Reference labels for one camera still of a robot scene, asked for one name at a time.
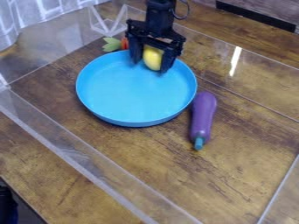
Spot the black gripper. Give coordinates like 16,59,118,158
126,19,186,74

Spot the yellow lemon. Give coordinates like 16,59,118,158
143,45,164,71

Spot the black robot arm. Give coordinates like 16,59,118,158
126,0,186,74

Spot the blue round tray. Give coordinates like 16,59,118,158
76,51,198,127

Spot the orange toy carrot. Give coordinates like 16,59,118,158
102,36,175,53

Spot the purple toy eggplant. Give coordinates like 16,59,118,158
191,91,218,151

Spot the black bar in background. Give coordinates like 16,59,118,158
216,0,297,33

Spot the white patterned curtain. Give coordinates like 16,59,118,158
0,0,110,52

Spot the black cable loop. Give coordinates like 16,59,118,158
171,0,192,21

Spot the clear acrylic enclosure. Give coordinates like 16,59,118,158
0,5,299,224

